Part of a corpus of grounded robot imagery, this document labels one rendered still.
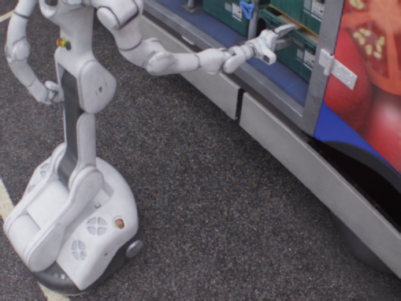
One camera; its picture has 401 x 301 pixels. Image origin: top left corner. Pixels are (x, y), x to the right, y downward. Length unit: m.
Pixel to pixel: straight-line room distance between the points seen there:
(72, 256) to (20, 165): 0.90
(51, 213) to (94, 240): 0.22
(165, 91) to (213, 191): 0.75
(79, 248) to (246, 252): 0.81
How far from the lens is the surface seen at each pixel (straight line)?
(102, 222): 1.86
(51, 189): 1.90
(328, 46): 1.58
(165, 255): 2.17
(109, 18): 1.17
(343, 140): 1.74
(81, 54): 1.45
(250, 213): 2.31
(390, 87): 1.46
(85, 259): 1.86
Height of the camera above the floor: 1.93
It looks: 50 degrees down
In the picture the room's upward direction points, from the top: 5 degrees clockwise
